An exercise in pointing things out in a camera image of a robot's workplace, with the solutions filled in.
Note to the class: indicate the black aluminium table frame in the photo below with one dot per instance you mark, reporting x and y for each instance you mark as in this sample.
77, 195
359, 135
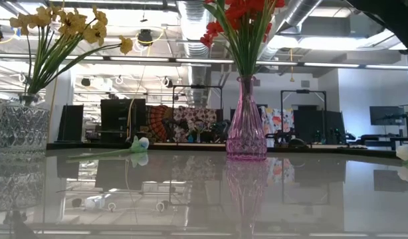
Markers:
323, 151

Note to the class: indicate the orange mandala cloth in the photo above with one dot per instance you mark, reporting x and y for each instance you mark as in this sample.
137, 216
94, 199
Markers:
159, 123

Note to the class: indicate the white glossy table board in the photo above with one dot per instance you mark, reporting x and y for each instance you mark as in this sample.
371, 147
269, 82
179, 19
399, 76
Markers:
190, 199

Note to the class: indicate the yellow artificial flower bunch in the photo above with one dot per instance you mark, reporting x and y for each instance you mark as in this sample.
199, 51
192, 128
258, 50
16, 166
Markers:
126, 44
71, 23

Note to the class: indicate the large black cabinet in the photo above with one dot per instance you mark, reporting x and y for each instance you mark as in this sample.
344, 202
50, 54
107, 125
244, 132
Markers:
117, 119

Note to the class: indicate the black hanging ceiling lamp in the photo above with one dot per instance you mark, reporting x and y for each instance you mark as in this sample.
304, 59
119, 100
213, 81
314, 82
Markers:
145, 36

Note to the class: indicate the red artificial flower bunch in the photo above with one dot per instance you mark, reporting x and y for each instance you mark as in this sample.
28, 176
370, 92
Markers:
210, 28
244, 6

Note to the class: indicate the clear cut-glass vase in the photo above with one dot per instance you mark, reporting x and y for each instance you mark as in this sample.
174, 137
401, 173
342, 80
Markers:
23, 129

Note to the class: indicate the dark monitor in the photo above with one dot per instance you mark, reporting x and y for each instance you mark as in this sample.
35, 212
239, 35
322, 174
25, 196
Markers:
386, 115

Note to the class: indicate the pink floral cloth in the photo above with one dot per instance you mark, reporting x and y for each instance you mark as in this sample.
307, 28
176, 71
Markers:
194, 116

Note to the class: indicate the white floral cloth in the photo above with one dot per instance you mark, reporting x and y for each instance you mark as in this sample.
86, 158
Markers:
277, 121

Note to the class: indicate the black background rig frame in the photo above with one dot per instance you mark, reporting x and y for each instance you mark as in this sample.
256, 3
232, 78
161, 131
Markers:
197, 86
303, 91

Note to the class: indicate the white artificial tulip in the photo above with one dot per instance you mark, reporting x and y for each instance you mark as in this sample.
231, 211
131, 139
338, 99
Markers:
407, 152
139, 144

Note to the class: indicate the pink glass vase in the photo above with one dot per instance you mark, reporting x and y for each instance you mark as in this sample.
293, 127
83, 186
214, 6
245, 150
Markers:
246, 132

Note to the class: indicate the small black cabinet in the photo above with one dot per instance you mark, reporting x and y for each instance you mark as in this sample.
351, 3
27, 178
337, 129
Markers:
71, 123

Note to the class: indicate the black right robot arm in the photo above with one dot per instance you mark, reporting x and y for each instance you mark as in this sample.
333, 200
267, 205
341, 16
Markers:
390, 20

